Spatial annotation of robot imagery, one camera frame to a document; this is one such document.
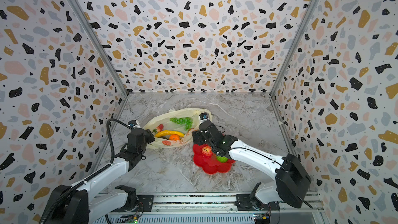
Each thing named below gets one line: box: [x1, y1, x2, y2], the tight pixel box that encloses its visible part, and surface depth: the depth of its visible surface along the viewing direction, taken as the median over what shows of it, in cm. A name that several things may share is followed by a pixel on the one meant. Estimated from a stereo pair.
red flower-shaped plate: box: [192, 144, 236, 175], surface depth 87 cm
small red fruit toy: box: [151, 123, 164, 134], surface depth 98 cm
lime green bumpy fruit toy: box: [216, 155, 229, 163], surface depth 86 cm
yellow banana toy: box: [154, 130, 186, 138], surface depth 97 cm
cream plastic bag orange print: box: [144, 107, 213, 149], surface depth 97 cm
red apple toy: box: [201, 145, 213, 158], surface depth 87 cm
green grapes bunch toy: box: [169, 117, 193, 131], surface depth 102 cm
